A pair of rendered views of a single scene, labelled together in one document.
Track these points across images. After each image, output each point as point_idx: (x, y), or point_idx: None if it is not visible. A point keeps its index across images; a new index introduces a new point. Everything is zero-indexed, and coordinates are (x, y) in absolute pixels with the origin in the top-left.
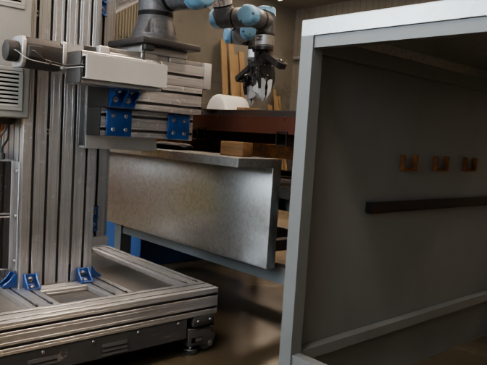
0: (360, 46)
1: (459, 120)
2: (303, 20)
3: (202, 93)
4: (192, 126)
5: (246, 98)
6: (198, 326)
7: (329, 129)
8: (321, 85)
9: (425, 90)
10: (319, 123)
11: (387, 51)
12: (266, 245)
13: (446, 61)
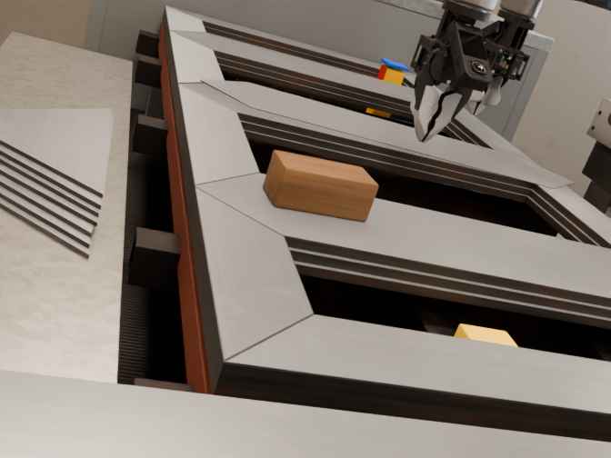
0: (479, 26)
1: (265, 28)
2: (554, 39)
3: (595, 144)
4: (585, 195)
5: (444, 126)
6: None
7: (481, 113)
8: (508, 81)
9: (355, 22)
10: (495, 112)
11: (440, 13)
12: None
13: None
